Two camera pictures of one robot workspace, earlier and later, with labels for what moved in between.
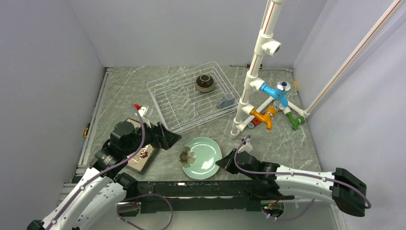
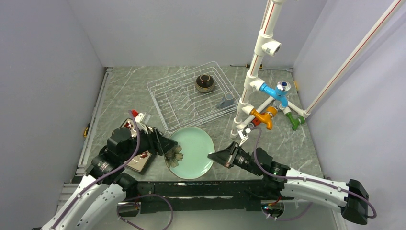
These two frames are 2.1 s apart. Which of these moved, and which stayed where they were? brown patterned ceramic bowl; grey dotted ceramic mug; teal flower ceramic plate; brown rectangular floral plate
Moved: teal flower ceramic plate
Stayed: brown patterned ceramic bowl; brown rectangular floral plate; grey dotted ceramic mug
